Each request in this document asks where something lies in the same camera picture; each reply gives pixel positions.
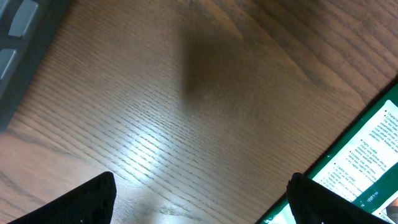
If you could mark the grey plastic mesh basket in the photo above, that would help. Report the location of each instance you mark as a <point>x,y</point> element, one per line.
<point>27,29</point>

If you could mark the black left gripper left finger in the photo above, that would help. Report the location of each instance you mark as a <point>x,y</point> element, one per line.
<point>91,202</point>

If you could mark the green white 3M package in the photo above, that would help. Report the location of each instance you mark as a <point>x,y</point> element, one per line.
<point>361,167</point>

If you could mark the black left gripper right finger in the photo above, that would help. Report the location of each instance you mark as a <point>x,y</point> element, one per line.
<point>312,203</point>

